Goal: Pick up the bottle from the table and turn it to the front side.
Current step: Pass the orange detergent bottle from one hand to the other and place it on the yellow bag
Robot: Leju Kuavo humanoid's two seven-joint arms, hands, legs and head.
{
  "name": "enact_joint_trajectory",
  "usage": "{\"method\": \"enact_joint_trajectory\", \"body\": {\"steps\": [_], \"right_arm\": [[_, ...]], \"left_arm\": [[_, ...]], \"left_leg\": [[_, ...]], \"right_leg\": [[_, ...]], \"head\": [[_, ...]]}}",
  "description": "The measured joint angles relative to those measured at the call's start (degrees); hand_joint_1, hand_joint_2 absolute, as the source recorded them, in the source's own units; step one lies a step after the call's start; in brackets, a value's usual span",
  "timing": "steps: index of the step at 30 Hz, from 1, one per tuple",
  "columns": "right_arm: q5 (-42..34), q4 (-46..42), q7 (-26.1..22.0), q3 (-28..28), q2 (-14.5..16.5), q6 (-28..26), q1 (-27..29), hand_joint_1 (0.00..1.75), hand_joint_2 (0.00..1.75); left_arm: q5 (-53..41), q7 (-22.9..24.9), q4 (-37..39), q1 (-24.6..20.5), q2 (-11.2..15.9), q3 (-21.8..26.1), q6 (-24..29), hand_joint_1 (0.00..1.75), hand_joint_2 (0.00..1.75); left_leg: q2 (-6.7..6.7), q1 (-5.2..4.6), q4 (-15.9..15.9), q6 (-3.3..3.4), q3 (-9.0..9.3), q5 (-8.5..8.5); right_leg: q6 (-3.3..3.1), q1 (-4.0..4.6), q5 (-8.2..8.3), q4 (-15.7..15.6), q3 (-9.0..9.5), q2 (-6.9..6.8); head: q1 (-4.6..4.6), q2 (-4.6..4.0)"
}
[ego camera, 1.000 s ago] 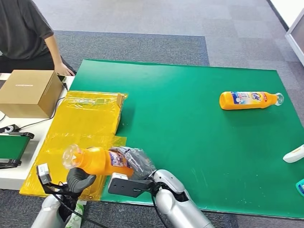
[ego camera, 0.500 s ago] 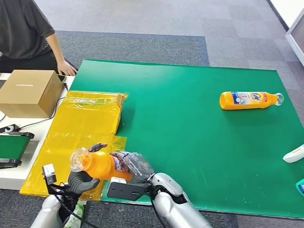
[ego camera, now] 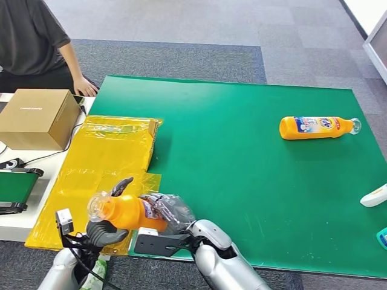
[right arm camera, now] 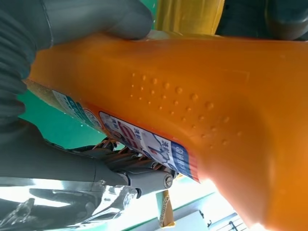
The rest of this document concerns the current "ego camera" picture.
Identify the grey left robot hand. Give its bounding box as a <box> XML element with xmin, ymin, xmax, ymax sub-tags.
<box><xmin>86</xmin><ymin>176</ymin><xmax>134</xmax><ymax>248</ymax></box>

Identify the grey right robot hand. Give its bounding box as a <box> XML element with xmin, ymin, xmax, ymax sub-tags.
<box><xmin>139</xmin><ymin>193</ymin><xmax>197</xmax><ymax>236</ymax></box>

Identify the orange bottle back label showing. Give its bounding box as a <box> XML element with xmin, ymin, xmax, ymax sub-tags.
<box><xmin>87</xmin><ymin>192</ymin><xmax>169</xmax><ymax>233</ymax></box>

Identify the orange bottle blue front label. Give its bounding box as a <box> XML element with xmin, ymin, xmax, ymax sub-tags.
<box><xmin>279</xmin><ymin>116</ymin><xmax>362</xmax><ymax>141</ymax></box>

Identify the white plastic bottle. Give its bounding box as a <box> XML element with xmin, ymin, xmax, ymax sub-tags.
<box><xmin>360</xmin><ymin>183</ymin><xmax>387</xmax><ymax>208</ymax></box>

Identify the green white bag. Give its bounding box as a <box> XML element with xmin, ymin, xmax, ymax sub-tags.
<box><xmin>79</xmin><ymin>258</ymin><xmax>108</xmax><ymax>290</ymax></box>

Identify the yellow plastic-wrapped box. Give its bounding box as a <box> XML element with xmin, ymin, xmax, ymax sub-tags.
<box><xmin>25</xmin><ymin>115</ymin><xmax>164</xmax><ymax>256</ymax></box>

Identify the green mat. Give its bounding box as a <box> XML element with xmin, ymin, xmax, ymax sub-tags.
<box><xmin>89</xmin><ymin>75</ymin><xmax>387</xmax><ymax>279</ymax></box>

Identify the white side table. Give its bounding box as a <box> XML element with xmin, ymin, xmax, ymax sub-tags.
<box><xmin>0</xmin><ymin>92</ymin><xmax>96</xmax><ymax>243</ymax></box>

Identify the green belt conveyor device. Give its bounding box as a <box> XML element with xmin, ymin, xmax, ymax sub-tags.
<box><xmin>0</xmin><ymin>158</ymin><xmax>45</xmax><ymax>216</ymax></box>

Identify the brown cardboard box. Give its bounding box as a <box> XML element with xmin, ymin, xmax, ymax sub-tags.
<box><xmin>0</xmin><ymin>88</ymin><xmax>82</xmax><ymax>152</ymax></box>

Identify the person's hand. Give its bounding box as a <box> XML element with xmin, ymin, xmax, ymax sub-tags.
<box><xmin>73</xmin><ymin>76</ymin><xmax>99</xmax><ymax>98</ymax></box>

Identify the person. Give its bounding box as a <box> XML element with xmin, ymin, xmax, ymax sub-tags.
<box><xmin>0</xmin><ymin>0</ymin><xmax>99</xmax><ymax>98</ymax></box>

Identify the teal package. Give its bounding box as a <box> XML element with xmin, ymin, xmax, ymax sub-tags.
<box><xmin>376</xmin><ymin>227</ymin><xmax>387</xmax><ymax>251</ymax></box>

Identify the white cabinet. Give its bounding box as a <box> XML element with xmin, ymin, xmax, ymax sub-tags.
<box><xmin>362</xmin><ymin>10</ymin><xmax>387</xmax><ymax>86</ymax></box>

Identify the black camera bracket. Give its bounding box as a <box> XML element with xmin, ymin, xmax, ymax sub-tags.
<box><xmin>134</xmin><ymin>233</ymin><xmax>194</xmax><ymax>258</ymax></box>

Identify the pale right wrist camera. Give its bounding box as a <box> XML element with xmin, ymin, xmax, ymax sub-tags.
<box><xmin>138</xmin><ymin>227</ymin><xmax>159</xmax><ymax>240</ymax></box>

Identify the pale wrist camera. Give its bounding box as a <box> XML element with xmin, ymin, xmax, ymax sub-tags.
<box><xmin>55</xmin><ymin>208</ymin><xmax>75</xmax><ymax>237</ymax></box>
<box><xmin>138</xmin><ymin>227</ymin><xmax>159</xmax><ymax>240</ymax></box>

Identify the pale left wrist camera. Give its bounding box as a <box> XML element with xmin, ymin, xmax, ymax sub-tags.
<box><xmin>55</xmin><ymin>208</ymin><xmax>75</xmax><ymax>237</ymax></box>

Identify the black cable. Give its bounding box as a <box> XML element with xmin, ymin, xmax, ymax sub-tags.
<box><xmin>18</xmin><ymin>105</ymin><xmax>87</xmax><ymax>168</ymax></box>

